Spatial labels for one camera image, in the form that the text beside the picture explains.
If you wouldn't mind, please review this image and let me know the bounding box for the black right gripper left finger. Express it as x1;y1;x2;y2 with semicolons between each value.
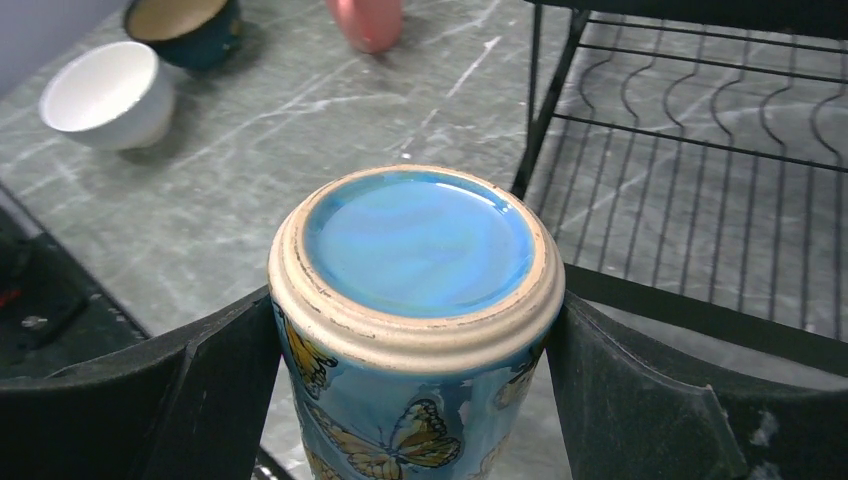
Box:
1;289;281;479

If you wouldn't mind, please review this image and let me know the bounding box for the brown glazed bowl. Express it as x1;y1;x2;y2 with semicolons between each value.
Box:
122;0;242;71

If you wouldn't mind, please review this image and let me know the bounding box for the white ceramic bowl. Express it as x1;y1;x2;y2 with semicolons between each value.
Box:
39;41;176;151

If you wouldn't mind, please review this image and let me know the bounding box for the black wire dish rack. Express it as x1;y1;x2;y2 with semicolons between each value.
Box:
511;1;847;377

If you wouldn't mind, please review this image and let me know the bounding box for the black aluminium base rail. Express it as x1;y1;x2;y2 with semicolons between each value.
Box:
1;190;287;479

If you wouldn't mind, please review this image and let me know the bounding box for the blue mug orange inside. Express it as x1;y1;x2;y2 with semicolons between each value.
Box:
267;164;565;479

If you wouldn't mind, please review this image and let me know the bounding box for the pink ceramic mug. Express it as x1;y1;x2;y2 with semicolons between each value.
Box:
325;0;404;54

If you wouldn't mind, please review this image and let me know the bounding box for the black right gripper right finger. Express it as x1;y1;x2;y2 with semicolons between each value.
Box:
547;293;847;479

